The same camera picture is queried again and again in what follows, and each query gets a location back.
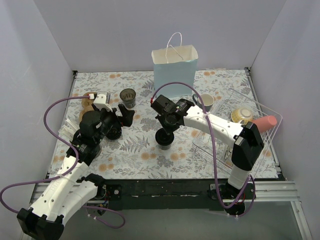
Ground light blue paper bag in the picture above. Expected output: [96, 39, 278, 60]
[151, 32, 199, 98]

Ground dark takeout coffee cup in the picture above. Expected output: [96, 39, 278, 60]
[157, 142, 172, 150]

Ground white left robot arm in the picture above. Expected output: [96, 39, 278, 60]
[17, 104, 135, 240]

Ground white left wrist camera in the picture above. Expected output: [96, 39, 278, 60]
[89, 91, 112, 112]

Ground pink cylindrical bottle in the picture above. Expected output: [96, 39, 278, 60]
[252, 115, 278, 133]

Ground black plastic cup lid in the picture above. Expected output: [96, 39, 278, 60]
[155, 128, 174, 143]

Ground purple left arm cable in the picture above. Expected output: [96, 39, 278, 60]
[0, 96, 126, 230]

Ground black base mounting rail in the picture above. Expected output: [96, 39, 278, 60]
[34, 174, 286, 213]

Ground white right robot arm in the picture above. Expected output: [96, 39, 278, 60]
[150, 95, 265, 199]

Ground yellow patterned bowl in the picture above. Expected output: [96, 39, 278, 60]
[230, 107, 254, 125]

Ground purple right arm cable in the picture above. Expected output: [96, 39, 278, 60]
[151, 81, 257, 218]

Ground clear plastic dish rack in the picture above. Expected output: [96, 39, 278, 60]
[192, 88, 283, 178]

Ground white paper napkins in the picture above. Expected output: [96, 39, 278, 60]
[58, 118, 80, 141]

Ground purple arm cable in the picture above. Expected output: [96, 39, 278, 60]
[0, 96, 126, 230]
[151, 81, 257, 218]

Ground blue-grey ceramic mug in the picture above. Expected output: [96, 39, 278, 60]
[192, 93, 215, 113]

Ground brown cardboard cup carrier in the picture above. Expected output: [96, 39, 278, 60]
[79, 98, 94, 122]

